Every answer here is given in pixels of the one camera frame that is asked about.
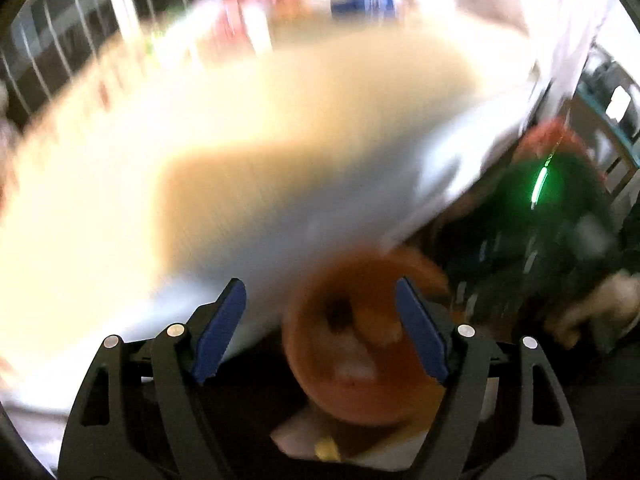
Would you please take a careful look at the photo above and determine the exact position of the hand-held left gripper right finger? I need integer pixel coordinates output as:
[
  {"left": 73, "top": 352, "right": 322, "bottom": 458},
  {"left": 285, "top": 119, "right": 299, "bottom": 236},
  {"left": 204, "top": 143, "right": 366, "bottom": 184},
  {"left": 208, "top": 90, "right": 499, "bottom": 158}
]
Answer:
[{"left": 395, "top": 276, "right": 588, "bottom": 480}]

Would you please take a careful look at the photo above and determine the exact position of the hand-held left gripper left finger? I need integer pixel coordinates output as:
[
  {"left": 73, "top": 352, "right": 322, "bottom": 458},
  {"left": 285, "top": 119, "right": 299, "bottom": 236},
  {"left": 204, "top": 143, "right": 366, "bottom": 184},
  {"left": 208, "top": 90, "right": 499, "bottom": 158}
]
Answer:
[{"left": 57, "top": 277, "right": 248, "bottom": 480}]

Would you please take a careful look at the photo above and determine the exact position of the orange plastic bucket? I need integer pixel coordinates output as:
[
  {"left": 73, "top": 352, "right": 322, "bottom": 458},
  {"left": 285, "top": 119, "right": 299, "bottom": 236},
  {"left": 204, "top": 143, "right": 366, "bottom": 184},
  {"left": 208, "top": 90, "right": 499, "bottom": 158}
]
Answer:
[{"left": 282, "top": 247, "right": 453, "bottom": 428}]

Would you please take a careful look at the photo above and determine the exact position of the person's right hand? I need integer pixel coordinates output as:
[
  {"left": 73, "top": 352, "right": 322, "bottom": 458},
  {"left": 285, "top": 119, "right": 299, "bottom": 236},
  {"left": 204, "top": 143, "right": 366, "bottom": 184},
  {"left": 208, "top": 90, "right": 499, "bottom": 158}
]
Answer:
[{"left": 542, "top": 269, "right": 640, "bottom": 352}]

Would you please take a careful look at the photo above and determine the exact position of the beige floral blanket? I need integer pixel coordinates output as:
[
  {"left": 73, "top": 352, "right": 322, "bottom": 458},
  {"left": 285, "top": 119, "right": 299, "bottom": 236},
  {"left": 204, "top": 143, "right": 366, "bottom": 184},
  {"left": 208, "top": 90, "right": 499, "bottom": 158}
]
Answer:
[{"left": 0, "top": 15, "right": 538, "bottom": 371}]

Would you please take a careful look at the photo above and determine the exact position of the white window railing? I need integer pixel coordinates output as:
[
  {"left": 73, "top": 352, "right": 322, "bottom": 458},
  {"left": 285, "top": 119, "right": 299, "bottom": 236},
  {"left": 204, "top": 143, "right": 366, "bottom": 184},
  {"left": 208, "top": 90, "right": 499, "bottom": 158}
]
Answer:
[{"left": 0, "top": 0, "right": 226, "bottom": 126}]

